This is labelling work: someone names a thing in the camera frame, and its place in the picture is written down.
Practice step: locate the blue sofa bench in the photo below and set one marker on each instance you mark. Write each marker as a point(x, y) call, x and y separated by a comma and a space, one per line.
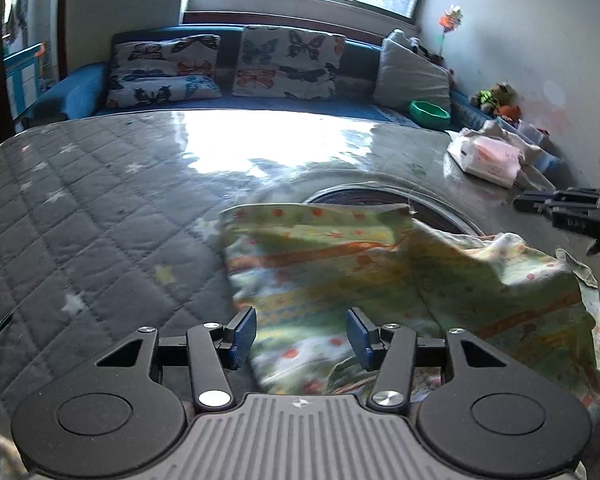
point(84, 93)

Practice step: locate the blue white cabinet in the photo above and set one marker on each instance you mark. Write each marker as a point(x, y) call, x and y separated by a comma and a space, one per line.
point(24, 81)

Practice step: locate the colourful pinwheel toy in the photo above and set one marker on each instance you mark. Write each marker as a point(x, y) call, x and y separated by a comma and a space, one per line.
point(449, 21)

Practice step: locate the floral patterned child garment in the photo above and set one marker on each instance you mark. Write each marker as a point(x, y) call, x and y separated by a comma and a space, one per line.
point(302, 267)

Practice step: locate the left butterfly cushion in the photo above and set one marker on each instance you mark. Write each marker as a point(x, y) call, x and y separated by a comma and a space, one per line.
point(147, 73)

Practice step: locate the green plastic bowl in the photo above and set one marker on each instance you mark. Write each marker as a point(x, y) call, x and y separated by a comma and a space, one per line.
point(429, 115)

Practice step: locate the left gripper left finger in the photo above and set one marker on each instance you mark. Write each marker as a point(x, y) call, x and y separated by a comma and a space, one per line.
point(238, 336)

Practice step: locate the beige folded cloth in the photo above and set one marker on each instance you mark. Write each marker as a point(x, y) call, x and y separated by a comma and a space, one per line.
point(529, 178)

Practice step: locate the stuffed toy animal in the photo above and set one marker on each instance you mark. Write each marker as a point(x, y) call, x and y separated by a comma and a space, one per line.
point(498, 101)

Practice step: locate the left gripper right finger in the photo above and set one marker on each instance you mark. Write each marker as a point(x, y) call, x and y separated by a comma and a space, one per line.
point(364, 339)

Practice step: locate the grey quilted star mat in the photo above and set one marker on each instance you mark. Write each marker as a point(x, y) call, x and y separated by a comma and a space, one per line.
point(114, 294)

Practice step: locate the clear plastic storage box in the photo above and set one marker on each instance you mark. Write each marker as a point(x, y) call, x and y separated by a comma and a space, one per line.
point(545, 161)

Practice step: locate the wet wipes pack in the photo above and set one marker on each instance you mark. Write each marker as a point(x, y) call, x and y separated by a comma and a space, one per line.
point(488, 159)

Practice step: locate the butterfly cushion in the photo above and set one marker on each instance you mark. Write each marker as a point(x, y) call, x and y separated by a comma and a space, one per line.
point(147, 73)
point(287, 63)

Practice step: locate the grey pillow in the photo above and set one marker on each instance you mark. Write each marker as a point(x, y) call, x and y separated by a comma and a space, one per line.
point(404, 76)

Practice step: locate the right butterfly cushion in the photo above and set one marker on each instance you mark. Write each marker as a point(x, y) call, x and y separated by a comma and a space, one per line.
point(287, 63)

